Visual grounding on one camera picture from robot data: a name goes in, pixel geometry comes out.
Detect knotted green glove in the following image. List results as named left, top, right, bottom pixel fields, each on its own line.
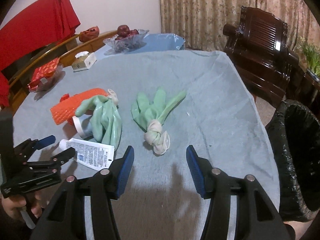
left=131, top=88, right=187, bottom=155

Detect red plastic bag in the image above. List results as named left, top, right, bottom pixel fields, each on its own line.
left=60, top=94, right=70, bottom=102

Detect black lined trash bin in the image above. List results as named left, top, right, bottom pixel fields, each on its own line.
left=266, top=100, right=319, bottom=222

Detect person's left hand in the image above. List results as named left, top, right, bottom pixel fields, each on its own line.
left=1, top=191, right=42, bottom=222

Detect glass candy dish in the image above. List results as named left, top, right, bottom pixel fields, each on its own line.
left=28, top=65, right=65, bottom=93

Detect red candy packet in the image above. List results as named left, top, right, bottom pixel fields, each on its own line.
left=28, top=57, right=60, bottom=92

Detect tissue box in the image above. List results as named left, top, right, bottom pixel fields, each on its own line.
left=72, top=51, right=97, bottom=72

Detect wooden cabinet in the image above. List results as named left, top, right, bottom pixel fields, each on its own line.
left=9, top=30, right=117, bottom=113

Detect grey table cloth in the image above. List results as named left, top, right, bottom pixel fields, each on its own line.
left=14, top=50, right=280, bottom=239

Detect glass fruit bowl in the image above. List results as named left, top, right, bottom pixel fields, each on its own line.
left=103, top=29, right=149, bottom=53

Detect red ornament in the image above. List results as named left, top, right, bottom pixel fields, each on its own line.
left=79, top=26, right=100, bottom=43

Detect red cloth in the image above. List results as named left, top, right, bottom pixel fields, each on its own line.
left=0, top=0, right=81, bottom=108

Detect dark wooden side table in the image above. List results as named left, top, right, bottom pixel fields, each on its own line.
left=296, top=69, right=319, bottom=107

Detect red apples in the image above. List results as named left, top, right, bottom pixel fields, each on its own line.
left=116, top=25, right=139, bottom=40

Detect blue patterned table cloth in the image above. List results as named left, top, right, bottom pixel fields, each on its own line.
left=94, top=34, right=185, bottom=60

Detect dark wooden armchair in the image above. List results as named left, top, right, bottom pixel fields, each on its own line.
left=223, top=6, right=303, bottom=108

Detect potted green plant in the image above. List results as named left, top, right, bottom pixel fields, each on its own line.
left=299, top=38, right=319, bottom=77

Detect beige floral curtain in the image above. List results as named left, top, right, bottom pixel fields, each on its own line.
left=160, top=0, right=319, bottom=51

